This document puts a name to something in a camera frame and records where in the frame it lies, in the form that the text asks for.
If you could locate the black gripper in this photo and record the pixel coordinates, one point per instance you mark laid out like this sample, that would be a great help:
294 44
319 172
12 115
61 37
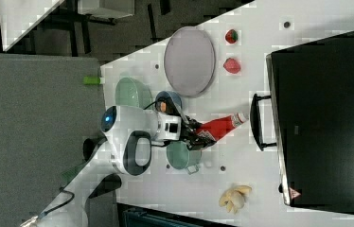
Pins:
189 135

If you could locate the red ketchup bottle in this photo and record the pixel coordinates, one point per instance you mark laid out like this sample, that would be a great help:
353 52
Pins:
216 129

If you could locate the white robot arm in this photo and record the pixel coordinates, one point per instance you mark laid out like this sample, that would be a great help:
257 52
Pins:
130 132

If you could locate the black toaster oven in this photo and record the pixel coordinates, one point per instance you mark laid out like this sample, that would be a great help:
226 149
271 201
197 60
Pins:
312 97

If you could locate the green mug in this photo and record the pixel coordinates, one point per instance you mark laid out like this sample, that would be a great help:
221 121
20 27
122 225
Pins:
180 157

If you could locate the blue small bowl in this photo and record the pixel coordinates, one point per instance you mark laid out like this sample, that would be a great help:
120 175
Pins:
172 100

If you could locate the grey round plate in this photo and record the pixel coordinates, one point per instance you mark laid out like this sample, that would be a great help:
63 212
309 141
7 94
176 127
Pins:
189 61

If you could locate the green oval colander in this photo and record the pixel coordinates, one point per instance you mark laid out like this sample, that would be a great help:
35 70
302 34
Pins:
132 92

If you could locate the red strawberry toy green top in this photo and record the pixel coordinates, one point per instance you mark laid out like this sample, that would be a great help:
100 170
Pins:
231 36

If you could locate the green marker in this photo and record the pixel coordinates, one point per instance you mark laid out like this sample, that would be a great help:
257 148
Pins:
93 80

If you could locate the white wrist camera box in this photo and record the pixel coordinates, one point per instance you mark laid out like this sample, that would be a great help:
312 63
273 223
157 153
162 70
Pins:
170 127

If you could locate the blue metal frame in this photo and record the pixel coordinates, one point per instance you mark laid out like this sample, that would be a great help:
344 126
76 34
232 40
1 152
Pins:
134 216

